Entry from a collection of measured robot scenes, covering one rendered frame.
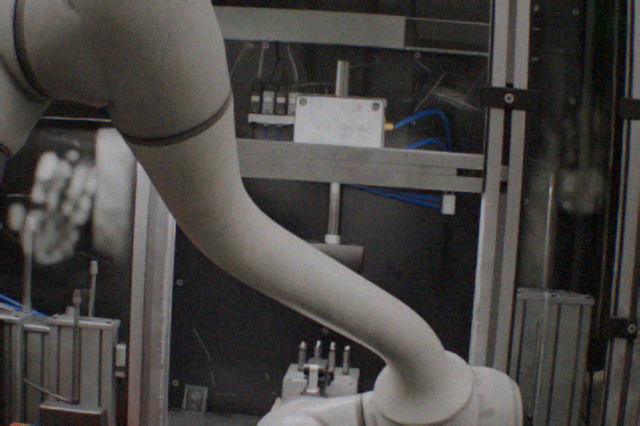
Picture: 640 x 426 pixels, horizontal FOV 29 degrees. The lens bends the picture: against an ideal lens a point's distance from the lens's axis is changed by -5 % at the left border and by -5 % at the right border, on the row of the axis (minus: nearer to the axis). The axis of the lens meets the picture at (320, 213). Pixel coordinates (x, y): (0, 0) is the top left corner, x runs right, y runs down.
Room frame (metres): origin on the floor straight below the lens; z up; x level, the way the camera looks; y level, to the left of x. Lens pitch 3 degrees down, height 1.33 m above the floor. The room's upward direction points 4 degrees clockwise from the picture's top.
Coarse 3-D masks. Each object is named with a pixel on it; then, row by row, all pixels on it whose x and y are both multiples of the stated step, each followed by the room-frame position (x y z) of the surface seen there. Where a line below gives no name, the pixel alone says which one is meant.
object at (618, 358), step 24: (384, 192) 1.91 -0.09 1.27; (408, 192) 1.91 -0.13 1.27; (624, 216) 1.49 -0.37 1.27; (624, 240) 1.48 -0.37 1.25; (624, 264) 1.48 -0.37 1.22; (624, 288) 1.48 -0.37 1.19; (624, 312) 1.48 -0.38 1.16; (624, 360) 1.49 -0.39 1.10; (624, 384) 1.49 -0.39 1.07; (168, 408) 1.92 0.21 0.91; (624, 408) 1.49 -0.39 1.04
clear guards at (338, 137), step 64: (256, 0) 1.51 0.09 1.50; (320, 0) 1.51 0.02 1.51; (384, 0) 1.50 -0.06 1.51; (448, 0) 1.50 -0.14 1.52; (576, 0) 1.49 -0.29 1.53; (256, 64) 1.51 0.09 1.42; (320, 64) 1.51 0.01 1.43; (384, 64) 1.50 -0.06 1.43; (448, 64) 1.50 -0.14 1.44; (576, 64) 1.49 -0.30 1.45; (64, 128) 1.52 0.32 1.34; (256, 128) 1.51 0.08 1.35; (320, 128) 1.51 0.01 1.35; (384, 128) 1.50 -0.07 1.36; (448, 128) 1.50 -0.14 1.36; (576, 128) 1.49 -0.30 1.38; (0, 192) 1.53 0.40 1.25; (64, 192) 1.52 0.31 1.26; (128, 192) 1.52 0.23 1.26; (576, 192) 1.49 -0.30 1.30; (0, 256) 1.53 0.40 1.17; (64, 256) 1.52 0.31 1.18; (128, 256) 1.52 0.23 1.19; (576, 256) 1.49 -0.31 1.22; (0, 320) 1.53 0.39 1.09; (64, 320) 1.52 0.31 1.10; (128, 320) 1.52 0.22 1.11; (512, 320) 1.49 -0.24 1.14; (576, 320) 1.49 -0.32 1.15; (0, 384) 1.53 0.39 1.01; (64, 384) 1.52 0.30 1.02; (576, 384) 1.49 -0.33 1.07
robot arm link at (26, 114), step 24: (0, 0) 0.95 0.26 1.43; (0, 24) 0.95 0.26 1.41; (0, 48) 0.96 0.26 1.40; (0, 72) 0.96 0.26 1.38; (24, 72) 0.97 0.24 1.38; (0, 96) 0.97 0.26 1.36; (24, 96) 0.99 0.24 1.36; (0, 120) 0.97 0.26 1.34; (24, 120) 1.00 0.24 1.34; (0, 144) 0.99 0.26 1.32; (0, 168) 1.00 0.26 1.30
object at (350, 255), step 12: (336, 192) 1.71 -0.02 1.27; (336, 204) 1.71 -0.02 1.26; (336, 216) 1.71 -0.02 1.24; (336, 228) 1.71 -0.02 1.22; (312, 240) 1.73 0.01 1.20; (336, 240) 1.71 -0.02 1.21; (324, 252) 1.68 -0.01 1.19; (336, 252) 1.68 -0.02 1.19; (348, 252) 1.68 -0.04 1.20; (360, 252) 1.68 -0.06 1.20; (348, 264) 1.68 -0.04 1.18; (360, 264) 1.68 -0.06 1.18; (360, 276) 1.68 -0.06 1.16
